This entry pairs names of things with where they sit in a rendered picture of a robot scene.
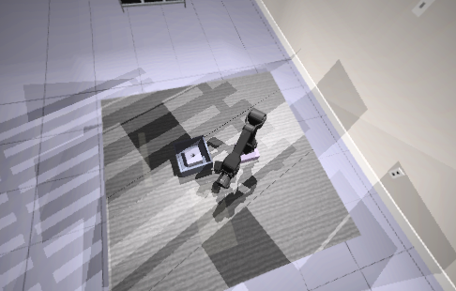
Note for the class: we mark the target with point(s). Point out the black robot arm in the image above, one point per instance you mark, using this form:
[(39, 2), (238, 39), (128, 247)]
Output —
[(246, 143)]

